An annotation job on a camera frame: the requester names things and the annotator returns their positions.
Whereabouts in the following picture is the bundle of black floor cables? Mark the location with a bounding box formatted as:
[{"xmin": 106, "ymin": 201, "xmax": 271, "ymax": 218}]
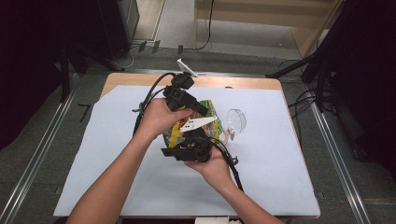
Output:
[{"xmin": 277, "ymin": 58, "xmax": 336, "ymax": 139}]

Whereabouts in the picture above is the yellow refill pouch green cap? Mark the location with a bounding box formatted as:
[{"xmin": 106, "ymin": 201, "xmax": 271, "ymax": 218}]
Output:
[{"xmin": 162, "ymin": 99, "xmax": 224, "ymax": 149}]

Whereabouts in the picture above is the long metal floor rail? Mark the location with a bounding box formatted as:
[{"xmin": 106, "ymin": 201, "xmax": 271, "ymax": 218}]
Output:
[
  {"xmin": 0, "ymin": 73, "xmax": 82, "ymax": 224},
  {"xmin": 309, "ymin": 102, "xmax": 372, "ymax": 224}
]

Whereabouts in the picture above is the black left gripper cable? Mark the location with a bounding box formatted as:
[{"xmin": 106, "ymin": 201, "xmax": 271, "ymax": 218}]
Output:
[{"xmin": 132, "ymin": 72, "xmax": 177, "ymax": 136}]

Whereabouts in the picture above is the dark cabinet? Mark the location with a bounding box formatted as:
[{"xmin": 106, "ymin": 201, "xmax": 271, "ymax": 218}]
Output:
[{"xmin": 96, "ymin": 0, "xmax": 140, "ymax": 62}]

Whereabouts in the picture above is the light wooden shelf unit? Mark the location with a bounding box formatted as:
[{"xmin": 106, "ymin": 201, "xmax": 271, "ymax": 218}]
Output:
[{"xmin": 193, "ymin": 0, "xmax": 345, "ymax": 59}]

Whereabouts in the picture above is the person's left hand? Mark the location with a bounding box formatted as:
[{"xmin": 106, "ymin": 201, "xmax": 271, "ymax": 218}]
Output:
[{"xmin": 136, "ymin": 97, "xmax": 193, "ymax": 142}]

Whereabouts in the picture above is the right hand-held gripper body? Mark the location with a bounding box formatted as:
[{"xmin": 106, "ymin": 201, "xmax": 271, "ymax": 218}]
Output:
[{"xmin": 174, "ymin": 116, "xmax": 219, "ymax": 163}]

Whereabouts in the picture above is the dark curtain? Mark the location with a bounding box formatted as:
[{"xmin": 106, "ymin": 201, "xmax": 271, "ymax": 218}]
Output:
[
  {"xmin": 0, "ymin": 0, "xmax": 106, "ymax": 151},
  {"xmin": 326, "ymin": 0, "xmax": 396, "ymax": 176}
]

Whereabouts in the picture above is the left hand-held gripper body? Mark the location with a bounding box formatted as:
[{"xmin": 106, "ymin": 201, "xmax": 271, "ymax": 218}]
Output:
[{"xmin": 163, "ymin": 58, "xmax": 199, "ymax": 112}]

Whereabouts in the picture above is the white paper piece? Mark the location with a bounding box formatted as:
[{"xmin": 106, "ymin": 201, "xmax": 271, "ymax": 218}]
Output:
[{"xmin": 193, "ymin": 217, "xmax": 243, "ymax": 224}]

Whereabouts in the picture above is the white floor cable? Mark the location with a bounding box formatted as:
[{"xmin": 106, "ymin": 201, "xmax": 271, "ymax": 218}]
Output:
[{"xmin": 120, "ymin": 44, "xmax": 142, "ymax": 70}]

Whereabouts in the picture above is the white table sheet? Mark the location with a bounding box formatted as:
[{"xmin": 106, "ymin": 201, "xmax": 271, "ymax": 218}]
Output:
[{"xmin": 53, "ymin": 85, "xmax": 321, "ymax": 217}]

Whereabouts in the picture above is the black hanging cable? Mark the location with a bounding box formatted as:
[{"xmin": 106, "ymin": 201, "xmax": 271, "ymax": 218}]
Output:
[{"xmin": 183, "ymin": 0, "xmax": 216, "ymax": 52}]

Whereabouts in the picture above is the black metal stand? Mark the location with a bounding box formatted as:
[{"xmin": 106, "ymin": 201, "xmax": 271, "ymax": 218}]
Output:
[
  {"xmin": 265, "ymin": 18, "xmax": 347, "ymax": 114},
  {"xmin": 58, "ymin": 40, "xmax": 125, "ymax": 104}
]

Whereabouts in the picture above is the person's right hand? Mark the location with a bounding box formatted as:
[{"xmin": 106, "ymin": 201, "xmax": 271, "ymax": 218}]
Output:
[{"xmin": 183, "ymin": 148, "xmax": 234, "ymax": 192}]

